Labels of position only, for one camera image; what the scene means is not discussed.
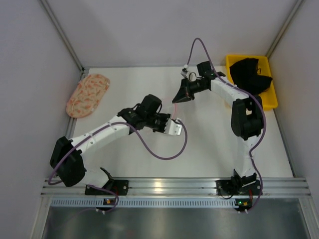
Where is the perforated cable duct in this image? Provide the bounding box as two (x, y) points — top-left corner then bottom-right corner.
(50, 198), (238, 208)

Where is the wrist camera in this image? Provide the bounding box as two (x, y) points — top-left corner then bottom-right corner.
(181, 64), (197, 82)
(164, 119), (182, 136)

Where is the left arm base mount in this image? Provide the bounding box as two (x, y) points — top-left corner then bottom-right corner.
(85, 179), (129, 196)

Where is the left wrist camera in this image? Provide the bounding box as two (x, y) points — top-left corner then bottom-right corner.
(164, 119), (182, 136)

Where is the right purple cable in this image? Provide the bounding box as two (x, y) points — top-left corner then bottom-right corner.
(185, 37), (268, 214)

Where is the black bra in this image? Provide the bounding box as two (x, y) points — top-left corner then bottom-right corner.
(230, 58), (273, 95)

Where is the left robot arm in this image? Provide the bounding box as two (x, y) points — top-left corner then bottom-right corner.
(50, 94), (180, 188)

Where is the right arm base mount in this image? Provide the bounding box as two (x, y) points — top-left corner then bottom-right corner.
(216, 179), (261, 199)

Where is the aluminium frame rail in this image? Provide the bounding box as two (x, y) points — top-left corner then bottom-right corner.
(40, 177), (311, 198)

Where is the orange patterned laundry bag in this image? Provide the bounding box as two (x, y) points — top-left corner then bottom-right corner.
(66, 74), (110, 118)

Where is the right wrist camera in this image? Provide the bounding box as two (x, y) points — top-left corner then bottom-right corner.
(181, 64), (197, 82)

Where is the yellow plastic tray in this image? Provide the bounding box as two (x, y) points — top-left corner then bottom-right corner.
(226, 54), (278, 111)

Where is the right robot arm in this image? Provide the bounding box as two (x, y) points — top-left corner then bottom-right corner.
(172, 61), (264, 188)

